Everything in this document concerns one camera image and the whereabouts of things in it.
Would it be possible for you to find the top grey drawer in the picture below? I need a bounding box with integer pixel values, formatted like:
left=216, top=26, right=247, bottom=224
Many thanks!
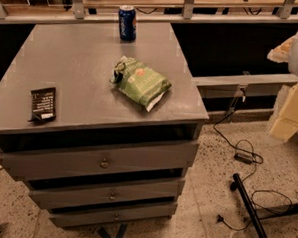
left=0, top=140, right=199, bottom=181

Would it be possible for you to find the black floor cable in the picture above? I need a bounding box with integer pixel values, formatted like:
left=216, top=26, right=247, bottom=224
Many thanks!
left=206, top=107, right=298, bottom=235

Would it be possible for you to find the grey metal rail frame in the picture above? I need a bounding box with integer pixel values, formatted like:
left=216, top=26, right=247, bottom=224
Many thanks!
left=0, top=0, right=298, bottom=24

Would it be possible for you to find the black power adapter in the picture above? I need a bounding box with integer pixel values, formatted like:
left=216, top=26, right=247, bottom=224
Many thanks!
left=234, top=153, right=253, bottom=164

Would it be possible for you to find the grey drawer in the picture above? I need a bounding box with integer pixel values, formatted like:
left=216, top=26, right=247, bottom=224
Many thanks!
left=49, top=201, right=178, bottom=228
left=0, top=140, right=199, bottom=181
left=29, top=177, right=185, bottom=210

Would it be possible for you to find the green jalapeno chip bag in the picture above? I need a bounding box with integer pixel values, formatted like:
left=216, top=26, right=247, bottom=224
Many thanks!
left=110, top=56, right=172, bottom=112

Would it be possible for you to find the middle grey drawer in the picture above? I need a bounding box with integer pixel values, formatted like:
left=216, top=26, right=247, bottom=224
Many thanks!
left=29, top=177, right=185, bottom=210

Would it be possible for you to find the black metal stand leg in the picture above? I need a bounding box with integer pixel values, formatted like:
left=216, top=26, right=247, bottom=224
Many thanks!
left=232, top=174, right=268, bottom=238

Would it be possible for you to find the bottom grey drawer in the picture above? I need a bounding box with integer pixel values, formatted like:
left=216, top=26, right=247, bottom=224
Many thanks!
left=49, top=201, right=178, bottom=228

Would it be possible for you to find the grey drawer cabinet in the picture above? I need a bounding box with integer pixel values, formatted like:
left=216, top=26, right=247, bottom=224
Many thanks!
left=0, top=23, right=207, bottom=215

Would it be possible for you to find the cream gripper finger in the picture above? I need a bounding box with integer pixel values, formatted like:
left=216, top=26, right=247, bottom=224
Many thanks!
left=266, top=36, right=295, bottom=63

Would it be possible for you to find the blue pepsi can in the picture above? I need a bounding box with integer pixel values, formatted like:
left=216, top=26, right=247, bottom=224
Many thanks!
left=118, top=5, right=137, bottom=42

